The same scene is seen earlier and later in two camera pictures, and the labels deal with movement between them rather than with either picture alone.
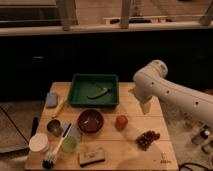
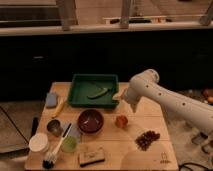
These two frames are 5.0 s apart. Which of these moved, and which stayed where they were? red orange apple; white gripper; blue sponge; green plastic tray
Moved: white gripper
Stayed: blue sponge; red orange apple; green plastic tray
